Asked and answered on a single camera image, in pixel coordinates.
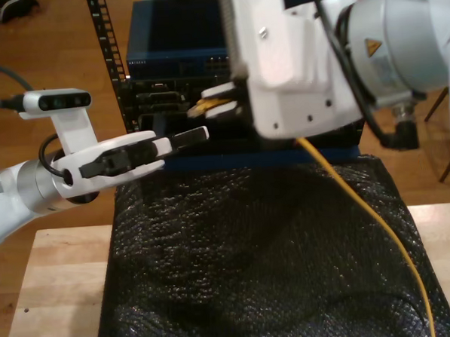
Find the black rack tray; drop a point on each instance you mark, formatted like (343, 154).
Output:
(216, 148)

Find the blue rack base board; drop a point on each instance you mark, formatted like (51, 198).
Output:
(228, 160)

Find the black rack server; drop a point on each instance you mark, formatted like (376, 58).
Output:
(161, 96)

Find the black bubble mat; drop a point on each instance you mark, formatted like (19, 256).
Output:
(234, 270)

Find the dark wooden chair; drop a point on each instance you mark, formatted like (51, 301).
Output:
(449, 166)

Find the black sneaker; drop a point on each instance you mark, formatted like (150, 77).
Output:
(11, 8)

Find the blue network switch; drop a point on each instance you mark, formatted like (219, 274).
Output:
(165, 28)

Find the black perforated rack post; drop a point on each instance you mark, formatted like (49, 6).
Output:
(104, 31)

